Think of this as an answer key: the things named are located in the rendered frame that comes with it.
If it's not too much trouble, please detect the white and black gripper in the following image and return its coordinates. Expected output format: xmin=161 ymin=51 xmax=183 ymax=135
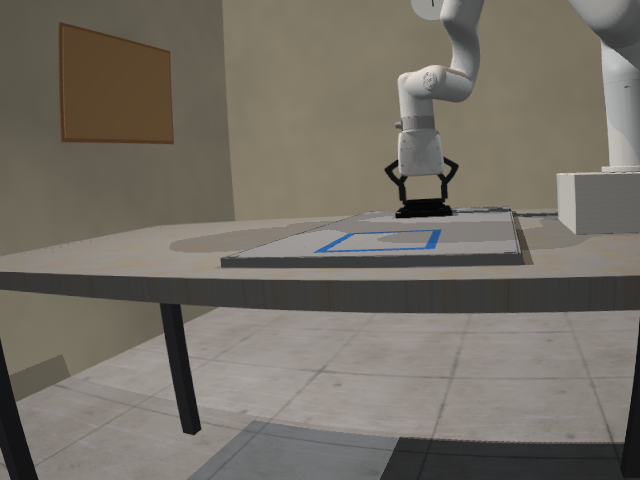
xmin=384 ymin=128 xmax=459 ymax=204

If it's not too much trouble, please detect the blue tape outline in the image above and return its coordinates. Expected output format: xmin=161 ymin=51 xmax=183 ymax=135
xmin=313 ymin=230 xmax=441 ymax=253

